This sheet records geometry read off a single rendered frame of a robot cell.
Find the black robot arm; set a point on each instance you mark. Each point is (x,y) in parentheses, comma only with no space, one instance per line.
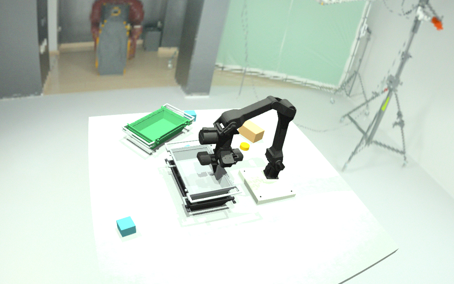
(235,118)

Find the tan rectangular block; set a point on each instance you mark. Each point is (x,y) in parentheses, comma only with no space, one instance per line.
(251,131)

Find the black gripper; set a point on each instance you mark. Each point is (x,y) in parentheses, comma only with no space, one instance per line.
(206,159)

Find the yellow short cylinder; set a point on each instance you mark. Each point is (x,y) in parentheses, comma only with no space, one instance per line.
(244,146)

